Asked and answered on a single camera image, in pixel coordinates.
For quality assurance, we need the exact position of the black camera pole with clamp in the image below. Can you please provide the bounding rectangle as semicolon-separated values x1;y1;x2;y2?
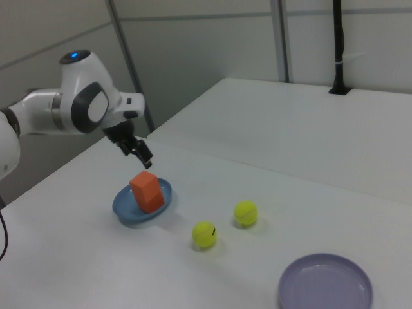
328;0;351;96

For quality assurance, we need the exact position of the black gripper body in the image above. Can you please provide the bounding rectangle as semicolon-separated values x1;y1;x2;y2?
102;119;137;144

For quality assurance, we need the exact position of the yellow tennis ball black print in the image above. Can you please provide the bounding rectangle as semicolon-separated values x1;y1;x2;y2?
192;220;218;248

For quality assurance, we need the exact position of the grey partition post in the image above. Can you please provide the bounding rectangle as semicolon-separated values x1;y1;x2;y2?
104;0;156;133
269;0;290;83

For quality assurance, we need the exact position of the blue plate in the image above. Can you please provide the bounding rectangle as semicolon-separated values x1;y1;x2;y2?
111;176;173;225

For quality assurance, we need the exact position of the white cable tie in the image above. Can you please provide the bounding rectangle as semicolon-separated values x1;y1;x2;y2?
334;52;368;65

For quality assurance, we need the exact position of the purple plate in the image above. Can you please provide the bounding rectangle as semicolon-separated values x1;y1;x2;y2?
278;253;374;309

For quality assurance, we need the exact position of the plain yellow tennis ball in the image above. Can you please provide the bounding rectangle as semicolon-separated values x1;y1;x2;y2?
233;200;259;226

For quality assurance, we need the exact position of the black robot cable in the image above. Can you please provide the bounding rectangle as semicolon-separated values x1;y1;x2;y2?
0;209;9;262

